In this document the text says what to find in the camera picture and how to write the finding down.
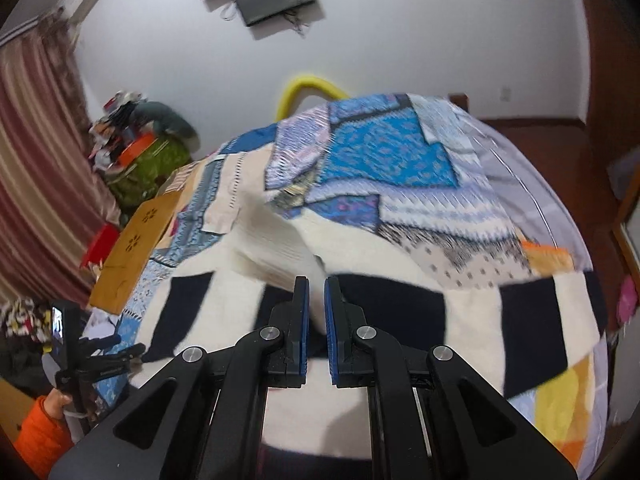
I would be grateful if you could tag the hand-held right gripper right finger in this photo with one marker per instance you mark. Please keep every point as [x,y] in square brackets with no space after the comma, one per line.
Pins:
[330,320]

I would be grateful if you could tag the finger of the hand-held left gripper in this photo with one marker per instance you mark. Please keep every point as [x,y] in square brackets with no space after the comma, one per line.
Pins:
[102,341]
[122,355]

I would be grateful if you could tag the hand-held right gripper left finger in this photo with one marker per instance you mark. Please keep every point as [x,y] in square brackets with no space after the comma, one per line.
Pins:
[301,320]

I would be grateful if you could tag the black and white checked sweater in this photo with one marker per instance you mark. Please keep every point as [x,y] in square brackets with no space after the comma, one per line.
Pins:
[475,320]

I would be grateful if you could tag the person's left forearm orange sleeve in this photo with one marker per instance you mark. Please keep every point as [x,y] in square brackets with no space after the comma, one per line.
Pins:
[42,435]

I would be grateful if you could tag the red plastic stool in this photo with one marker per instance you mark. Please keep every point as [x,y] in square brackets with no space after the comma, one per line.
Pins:
[100,245]

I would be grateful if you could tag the blue patchwork printed bedsheet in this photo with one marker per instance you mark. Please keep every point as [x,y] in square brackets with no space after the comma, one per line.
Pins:
[390,150]

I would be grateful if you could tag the orange box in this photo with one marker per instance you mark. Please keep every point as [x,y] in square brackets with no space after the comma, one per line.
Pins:
[136,149]

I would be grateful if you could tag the striped red beige curtain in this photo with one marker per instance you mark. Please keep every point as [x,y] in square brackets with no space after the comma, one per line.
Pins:
[35,150]

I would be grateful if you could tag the pile of mixed clutter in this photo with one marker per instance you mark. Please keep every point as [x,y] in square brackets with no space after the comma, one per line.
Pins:
[112,125]

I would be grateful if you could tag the grey green bag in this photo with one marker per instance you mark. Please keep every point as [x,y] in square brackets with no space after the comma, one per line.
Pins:
[170,117]

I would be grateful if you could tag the grey checked bed sheet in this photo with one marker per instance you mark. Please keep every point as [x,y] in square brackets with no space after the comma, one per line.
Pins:
[525,175]

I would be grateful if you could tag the yellow orange fleece blanket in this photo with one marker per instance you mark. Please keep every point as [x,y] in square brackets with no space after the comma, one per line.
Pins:
[560,400]

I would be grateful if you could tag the dark wooden bedpost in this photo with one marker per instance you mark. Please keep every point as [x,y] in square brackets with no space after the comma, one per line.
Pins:
[459,101]

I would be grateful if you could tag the pink object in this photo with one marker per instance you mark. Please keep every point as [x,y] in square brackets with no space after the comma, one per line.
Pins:
[627,302]

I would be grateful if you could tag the wooden framed furniture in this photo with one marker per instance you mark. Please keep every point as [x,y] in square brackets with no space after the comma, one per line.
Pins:
[627,245]

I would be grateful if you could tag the white wall socket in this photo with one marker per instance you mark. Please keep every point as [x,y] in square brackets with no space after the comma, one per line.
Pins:
[506,94]

